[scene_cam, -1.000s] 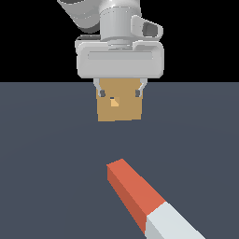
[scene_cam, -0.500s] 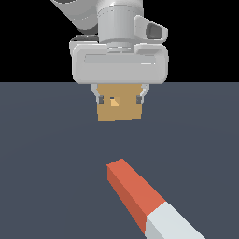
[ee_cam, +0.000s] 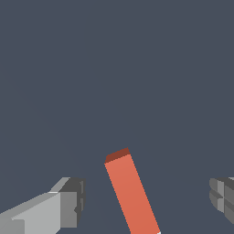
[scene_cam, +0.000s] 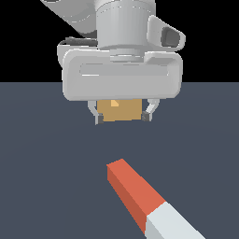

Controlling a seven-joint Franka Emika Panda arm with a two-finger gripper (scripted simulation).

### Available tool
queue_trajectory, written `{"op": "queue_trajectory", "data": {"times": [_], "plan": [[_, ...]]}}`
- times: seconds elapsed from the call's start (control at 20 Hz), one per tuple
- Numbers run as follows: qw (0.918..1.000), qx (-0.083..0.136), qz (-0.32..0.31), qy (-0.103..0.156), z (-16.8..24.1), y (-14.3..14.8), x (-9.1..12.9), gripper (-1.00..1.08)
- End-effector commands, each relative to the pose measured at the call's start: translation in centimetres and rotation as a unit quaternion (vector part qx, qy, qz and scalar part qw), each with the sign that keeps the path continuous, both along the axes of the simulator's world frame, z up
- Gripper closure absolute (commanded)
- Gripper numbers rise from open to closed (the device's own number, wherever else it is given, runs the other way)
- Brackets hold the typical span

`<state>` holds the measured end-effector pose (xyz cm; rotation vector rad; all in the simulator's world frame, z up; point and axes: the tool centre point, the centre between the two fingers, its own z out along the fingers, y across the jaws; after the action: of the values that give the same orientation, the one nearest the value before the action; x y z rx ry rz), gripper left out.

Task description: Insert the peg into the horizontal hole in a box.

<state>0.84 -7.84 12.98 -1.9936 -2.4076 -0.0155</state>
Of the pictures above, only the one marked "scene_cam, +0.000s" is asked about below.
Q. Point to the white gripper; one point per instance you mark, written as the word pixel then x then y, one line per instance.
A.
pixel 121 81

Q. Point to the tan box with hole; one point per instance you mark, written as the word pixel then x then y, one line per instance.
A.
pixel 119 110

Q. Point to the red and white peg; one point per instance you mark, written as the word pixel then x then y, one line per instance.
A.
pixel 146 199

